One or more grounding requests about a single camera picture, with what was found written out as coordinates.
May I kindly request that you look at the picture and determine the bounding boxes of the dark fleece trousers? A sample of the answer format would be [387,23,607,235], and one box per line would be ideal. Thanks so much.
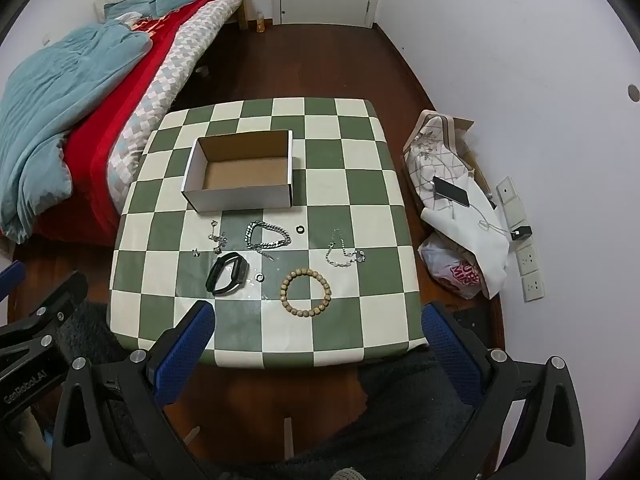
[52,300,501,480]

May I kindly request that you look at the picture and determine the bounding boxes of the cardboard box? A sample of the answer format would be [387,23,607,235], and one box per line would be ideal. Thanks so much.
[181,130,293,212]

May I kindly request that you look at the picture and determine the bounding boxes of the blank white wall plate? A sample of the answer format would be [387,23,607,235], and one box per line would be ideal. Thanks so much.
[502,200,527,229]

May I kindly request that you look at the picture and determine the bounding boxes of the black smart band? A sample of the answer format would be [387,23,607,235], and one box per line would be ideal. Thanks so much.
[206,254,249,296]

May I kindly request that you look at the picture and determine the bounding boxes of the patterned tote bag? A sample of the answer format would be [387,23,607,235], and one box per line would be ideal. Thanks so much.
[402,110,476,211]

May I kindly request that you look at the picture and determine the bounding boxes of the flat cardboard piece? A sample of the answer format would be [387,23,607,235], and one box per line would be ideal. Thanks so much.
[449,117,497,201]

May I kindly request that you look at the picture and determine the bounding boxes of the small silver charm bracelet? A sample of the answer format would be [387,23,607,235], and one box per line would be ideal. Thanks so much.
[207,220,228,255]

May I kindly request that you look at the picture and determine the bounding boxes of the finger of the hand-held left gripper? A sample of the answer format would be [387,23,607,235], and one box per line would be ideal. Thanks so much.
[0,271,89,356]
[0,260,27,304]

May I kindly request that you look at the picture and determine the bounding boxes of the black smartphone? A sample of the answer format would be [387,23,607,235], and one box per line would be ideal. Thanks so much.
[432,175,471,208]

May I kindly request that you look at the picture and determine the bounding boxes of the white bags pile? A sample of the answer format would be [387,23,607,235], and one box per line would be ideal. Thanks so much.
[420,169,512,302]

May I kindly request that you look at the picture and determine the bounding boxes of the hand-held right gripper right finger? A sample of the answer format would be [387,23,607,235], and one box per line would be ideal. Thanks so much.
[421,301,587,480]

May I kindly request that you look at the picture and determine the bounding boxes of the wooden bead bracelet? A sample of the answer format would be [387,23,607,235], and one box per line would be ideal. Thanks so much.
[280,269,332,320]

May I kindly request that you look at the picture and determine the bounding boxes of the white charging cable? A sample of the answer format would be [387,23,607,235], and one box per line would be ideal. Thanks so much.
[430,149,516,235]

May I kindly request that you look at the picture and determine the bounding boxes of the light blue blanket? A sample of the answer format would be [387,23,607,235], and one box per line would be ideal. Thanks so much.
[0,24,154,247]

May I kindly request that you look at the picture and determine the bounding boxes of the white red-print plastic bag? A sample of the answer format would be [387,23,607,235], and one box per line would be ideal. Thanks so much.
[418,236,484,302]

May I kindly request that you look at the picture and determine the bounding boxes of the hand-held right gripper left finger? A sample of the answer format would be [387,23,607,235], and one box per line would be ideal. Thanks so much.
[51,300,217,480]

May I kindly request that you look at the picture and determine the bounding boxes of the green checkered table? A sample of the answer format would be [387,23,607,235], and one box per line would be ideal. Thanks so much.
[107,96,430,368]

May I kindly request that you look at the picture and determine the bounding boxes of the thick silver chain bracelet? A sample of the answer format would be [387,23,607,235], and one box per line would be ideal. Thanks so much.
[244,221,292,262]

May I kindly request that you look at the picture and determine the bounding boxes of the thin silver chain bracelet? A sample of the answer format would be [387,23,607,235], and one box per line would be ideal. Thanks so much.
[325,228,369,268]

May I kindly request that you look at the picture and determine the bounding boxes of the white wall socket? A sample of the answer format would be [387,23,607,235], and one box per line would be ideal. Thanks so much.
[521,269,545,304]
[515,243,540,276]

